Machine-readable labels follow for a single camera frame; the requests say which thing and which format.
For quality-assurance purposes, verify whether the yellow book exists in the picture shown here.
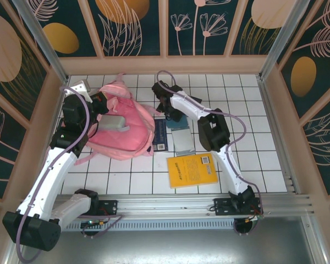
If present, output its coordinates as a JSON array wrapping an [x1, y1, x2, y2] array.
[[166, 153, 219, 190]]

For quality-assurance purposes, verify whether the grey pencil case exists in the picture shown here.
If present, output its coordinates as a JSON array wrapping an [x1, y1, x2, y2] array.
[[98, 115, 130, 133]]

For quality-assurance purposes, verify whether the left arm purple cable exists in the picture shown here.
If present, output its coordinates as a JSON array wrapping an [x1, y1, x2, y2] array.
[[15, 85, 124, 263]]

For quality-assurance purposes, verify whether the teal blue book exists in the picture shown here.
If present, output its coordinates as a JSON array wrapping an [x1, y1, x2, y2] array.
[[166, 114, 190, 130]]

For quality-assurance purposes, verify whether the right aluminium frame post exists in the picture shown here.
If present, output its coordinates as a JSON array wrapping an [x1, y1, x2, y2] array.
[[258, 0, 311, 80]]

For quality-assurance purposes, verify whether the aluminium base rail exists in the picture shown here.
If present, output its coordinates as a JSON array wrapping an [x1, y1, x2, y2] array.
[[56, 192, 316, 219]]

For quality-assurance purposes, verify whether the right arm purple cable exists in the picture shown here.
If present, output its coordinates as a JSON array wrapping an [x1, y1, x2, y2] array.
[[156, 70, 265, 237]]

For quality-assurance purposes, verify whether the dark blue book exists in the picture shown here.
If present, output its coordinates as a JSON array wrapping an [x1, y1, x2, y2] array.
[[153, 118, 171, 151]]

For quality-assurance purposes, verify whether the aluminium frame post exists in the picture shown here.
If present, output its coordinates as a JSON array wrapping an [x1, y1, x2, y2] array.
[[12, 0, 70, 85], [258, 0, 311, 80]]

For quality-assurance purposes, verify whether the left aluminium frame post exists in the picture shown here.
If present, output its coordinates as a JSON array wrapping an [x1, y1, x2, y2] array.
[[12, 0, 70, 85]]

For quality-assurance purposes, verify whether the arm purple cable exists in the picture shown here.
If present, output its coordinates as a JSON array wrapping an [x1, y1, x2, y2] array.
[[15, 85, 124, 263], [156, 70, 265, 237]]

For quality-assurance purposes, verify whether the pink student backpack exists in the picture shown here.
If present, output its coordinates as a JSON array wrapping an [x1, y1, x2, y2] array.
[[73, 73, 156, 167]]

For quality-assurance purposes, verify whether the aluminium side rail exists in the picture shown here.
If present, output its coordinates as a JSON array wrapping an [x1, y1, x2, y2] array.
[[257, 76, 302, 196]]

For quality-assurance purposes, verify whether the perforated grey cable duct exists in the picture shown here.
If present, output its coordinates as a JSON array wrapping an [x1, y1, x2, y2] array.
[[63, 221, 236, 232]]

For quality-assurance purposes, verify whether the silver grey book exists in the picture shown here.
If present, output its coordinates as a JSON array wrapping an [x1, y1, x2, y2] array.
[[171, 128, 196, 157]]

